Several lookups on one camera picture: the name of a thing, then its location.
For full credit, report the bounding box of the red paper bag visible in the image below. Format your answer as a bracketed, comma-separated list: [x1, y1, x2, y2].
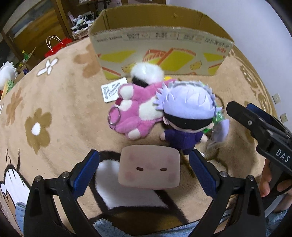
[44, 36, 73, 58]

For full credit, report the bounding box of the purple item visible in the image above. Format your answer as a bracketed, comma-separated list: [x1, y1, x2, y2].
[206, 119, 230, 151]

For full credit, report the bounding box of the pink bear plush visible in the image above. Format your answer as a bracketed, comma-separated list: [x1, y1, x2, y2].
[107, 79, 175, 140]

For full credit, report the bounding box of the open cardboard box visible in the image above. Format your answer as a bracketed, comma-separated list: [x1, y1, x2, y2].
[89, 4, 234, 80]

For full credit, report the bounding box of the white black pompom plush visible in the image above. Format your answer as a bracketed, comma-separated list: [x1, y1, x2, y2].
[130, 62, 164, 87]

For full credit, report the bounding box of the pink square face plush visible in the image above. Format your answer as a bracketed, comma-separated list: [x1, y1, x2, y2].
[118, 145, 180, 190]

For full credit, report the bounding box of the white paper tag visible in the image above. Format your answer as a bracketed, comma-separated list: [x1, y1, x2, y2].
[101, 77, 128, 103]

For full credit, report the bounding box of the wooden wardrobe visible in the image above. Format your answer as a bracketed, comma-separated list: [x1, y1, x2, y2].
[0, 0, 76, 69]

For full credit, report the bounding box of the beige flower pattern blanket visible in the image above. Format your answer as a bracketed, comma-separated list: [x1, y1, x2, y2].
[0, 37, 278, 235]

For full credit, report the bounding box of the green tissue pack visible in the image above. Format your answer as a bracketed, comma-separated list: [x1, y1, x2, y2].
[203, 84, 225, 135]

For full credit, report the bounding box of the white-haired purple plush doll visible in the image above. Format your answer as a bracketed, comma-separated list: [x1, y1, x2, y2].
[154, 81, 218, 156]

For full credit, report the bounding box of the person's right hand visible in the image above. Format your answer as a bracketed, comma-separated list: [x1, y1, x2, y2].
[259, 159, 291, 213]

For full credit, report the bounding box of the wall socket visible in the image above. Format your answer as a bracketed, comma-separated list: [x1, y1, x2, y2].
[280, 113, 288, 123]
[272, 93, 281, 104]

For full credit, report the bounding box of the white spiky plush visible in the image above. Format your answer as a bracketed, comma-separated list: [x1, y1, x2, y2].
[0, 61, 17, 91]

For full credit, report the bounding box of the basket of socks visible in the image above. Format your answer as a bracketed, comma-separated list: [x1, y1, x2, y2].
[68, 11, 95, 40]

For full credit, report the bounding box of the green bottle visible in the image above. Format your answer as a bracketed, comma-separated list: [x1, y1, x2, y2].
[22, 50, 30, 64]

